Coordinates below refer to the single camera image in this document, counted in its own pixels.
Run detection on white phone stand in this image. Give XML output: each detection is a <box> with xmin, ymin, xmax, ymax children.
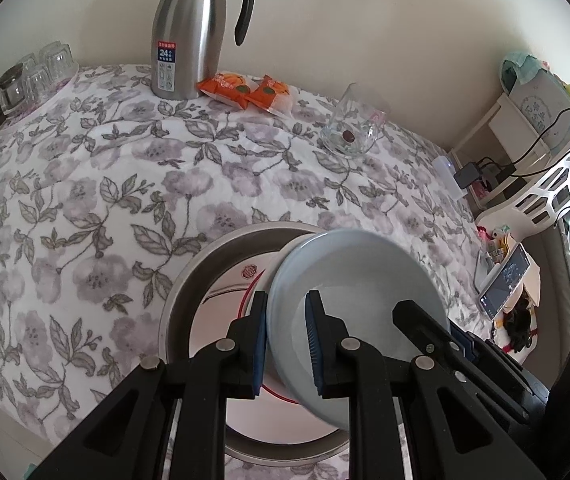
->
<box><xmin>474</xmin><ymin>249</ymin><xmax>495</xmax><ymax>292</ymax></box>

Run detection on floral fleece tablecloth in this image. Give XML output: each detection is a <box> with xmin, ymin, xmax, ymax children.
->
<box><xmin>0</xmin><ymin>65</ymin><xmax>490</xmax><ymax>479</ymax></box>

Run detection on clear glass mug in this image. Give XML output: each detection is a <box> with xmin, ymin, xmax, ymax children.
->
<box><xmin>320</xmin><ymin>82</ymin><xmax>390</xmax><ymax>157</ymax></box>

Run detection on black gloves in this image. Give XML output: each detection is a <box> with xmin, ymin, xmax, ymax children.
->
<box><xmin>502</xmin><ymin>299</ymin><xmax>533</xmax><ymax>353</ymax></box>

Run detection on small clear glass cup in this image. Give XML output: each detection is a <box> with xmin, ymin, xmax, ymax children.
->
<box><xmin>39</xmin><ymin>41</ymin><xmax>78</xmax><ymax>84</ymax></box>

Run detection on glass teapot black handle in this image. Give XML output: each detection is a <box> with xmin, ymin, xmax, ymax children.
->
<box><xmin>0</xmin><ymin>63</ymin><xmax>31</xmax><ymax>128</ymax></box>

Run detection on stainless steel thermos jug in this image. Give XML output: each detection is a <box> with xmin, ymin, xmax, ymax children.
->
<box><xmin>151</xmin><ymin>0</ymin><xmax>255</xmax><ymax>101</ymax></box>

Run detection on orange snack packet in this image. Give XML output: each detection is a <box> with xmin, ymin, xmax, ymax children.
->
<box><xmin>246</xmin><ymin>75</ymin><xmax>298</xmax><ymax>118</ymax></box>
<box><xmin>196</xmin><ymin>73</ymin><xmax>258</xmax><ymax>110</ymax></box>

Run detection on black power adapter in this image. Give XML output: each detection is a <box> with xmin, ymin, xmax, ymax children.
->
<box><xmin>454</xmin><ymin>162</ymin><xmax>482</xmax><ymax>190</ymax></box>

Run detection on white shelf unit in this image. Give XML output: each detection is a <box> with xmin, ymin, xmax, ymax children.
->
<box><xmin>450</xmin><ymin>94</ymin><xmax>570</xmax><ymax>210</ymax></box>

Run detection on smartphone on stand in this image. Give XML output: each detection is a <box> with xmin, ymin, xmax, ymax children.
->
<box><xmin>477</xmin><ymin>243</ymin><xmax>531</xmax><ymax>320</ymax></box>

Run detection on strawberry pattern bowl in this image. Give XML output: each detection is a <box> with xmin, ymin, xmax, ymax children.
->
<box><xmin>261</xmin><ymin>384</ymin><xmax>299</xmax><ymax>404</ymax></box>

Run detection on black charging cable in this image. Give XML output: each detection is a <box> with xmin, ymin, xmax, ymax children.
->
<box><xmin>473</xmin><ymin>104</ymin><xmax>570</xmax><ymax>181</ymax></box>

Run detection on white plate yellow flowers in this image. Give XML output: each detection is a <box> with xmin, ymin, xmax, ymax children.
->
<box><xmin>189</xmin><ymin>252</ymin><xmax>334</xmax><ymax>444</ymax></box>

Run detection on white lattice chair back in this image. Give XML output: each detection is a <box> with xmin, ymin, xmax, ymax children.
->
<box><xmin>476</xmin><ymin>148</ymin><xmax>570</xmax><ymax>240</ymax></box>

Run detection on white power strip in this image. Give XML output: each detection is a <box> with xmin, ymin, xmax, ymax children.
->
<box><xmin>434</xmin><ymin>155</ymin><xmax>467</xmax><ymax>200</ymax></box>

